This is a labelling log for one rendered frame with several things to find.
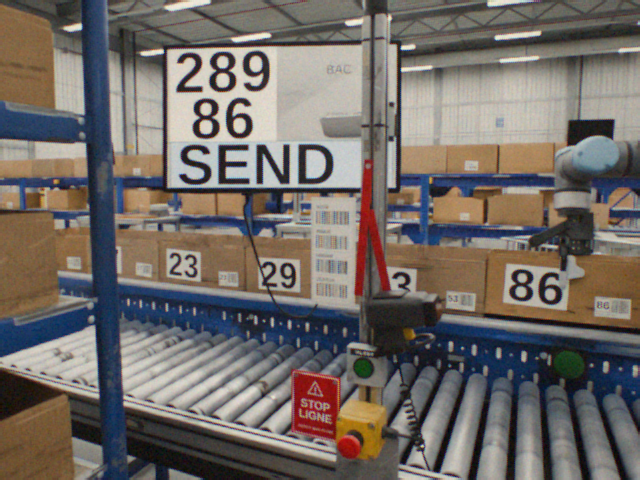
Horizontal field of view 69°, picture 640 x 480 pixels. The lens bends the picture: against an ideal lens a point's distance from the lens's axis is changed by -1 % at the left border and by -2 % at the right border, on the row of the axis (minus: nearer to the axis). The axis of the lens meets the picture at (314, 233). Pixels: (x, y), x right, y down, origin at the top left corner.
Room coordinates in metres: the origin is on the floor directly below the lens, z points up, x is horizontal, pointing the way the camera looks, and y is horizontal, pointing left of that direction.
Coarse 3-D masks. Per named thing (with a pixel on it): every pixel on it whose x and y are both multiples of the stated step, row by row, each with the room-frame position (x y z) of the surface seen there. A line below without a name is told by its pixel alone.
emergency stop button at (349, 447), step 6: (342, 438) 0.73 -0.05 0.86; (348, 438) 0.72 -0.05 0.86; (354, 438) 0.72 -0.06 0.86; (342, 444) 0.72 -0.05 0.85; (348, 444) 0.72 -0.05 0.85; (354, 444) 0.72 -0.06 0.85; (342, 450) 0.72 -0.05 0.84; (348, 450) 0.72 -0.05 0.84; (354, 450) 0.71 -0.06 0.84; (360, 450) 0.72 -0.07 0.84; (348, 456) 0.72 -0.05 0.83; (354, 456) 0.72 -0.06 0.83
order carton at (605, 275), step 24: (504, 264) 1.29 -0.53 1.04; (528, 264) 1.26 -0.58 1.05; (552, 264) 1.24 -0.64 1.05; (576, 264) 1.22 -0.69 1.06; (600, 264) 1.19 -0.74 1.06; (624, 264) 1.17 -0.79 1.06; (576, 288) 1.21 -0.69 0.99; (600, 288) 1.19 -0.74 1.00; (624, 288) 1.17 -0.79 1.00; (504, 312) 1.28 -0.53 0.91; (528, 312) 1.25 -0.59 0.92; (552, 312) 1.23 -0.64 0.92; (576, 312) 1.21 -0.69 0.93
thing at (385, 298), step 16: (368, 304) 0.75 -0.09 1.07; (384, 304) 0.74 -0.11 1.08; (400, 304) 0.73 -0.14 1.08; (416, 304) 0.72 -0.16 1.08; (432, 304) 0.71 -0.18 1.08; (368, 320) 0.75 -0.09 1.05; (384, 320) 0.74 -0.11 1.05; (400, 320) 0.73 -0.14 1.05; (416, 320) 0.72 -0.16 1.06; (432, 320) 0.71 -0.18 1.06; (384, 336) 0.76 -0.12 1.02; (400, 336) 0.75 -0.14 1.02; (384, 352) 0.75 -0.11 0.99; (400, 352) 0.74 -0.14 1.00
